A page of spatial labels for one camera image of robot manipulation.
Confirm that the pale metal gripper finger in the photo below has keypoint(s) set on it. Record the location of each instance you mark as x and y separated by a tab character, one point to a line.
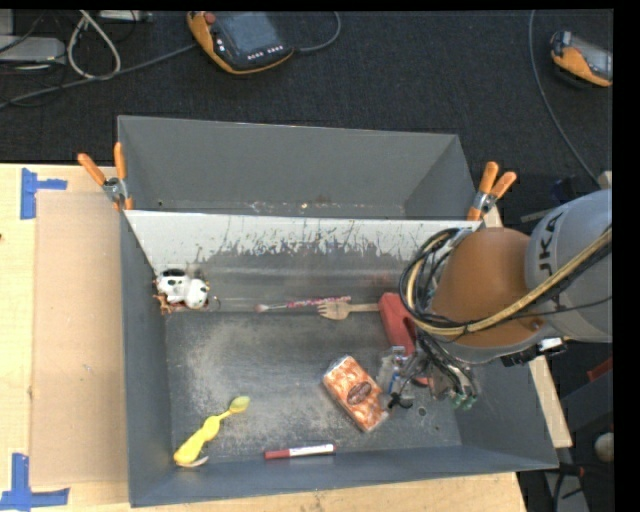
397	354
389	382

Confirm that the orange printed packet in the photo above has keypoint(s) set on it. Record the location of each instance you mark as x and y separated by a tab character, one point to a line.
356	392

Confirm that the red plastic object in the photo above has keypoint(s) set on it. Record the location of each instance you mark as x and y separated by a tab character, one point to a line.
396	315

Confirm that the wooden fork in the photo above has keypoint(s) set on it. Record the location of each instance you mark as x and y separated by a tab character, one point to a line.
337	310

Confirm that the grey metal bin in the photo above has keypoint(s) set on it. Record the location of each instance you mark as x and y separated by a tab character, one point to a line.
280	365

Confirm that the red and white marker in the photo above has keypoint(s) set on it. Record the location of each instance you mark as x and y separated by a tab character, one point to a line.
300	451

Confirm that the yellow toothbrush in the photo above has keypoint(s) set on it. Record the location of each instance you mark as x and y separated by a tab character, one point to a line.
200	439

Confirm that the white and black toy dog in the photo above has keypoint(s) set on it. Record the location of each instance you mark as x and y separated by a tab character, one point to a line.
182	287

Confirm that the brown cardboard board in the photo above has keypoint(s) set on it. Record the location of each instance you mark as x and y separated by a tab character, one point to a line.
75	325

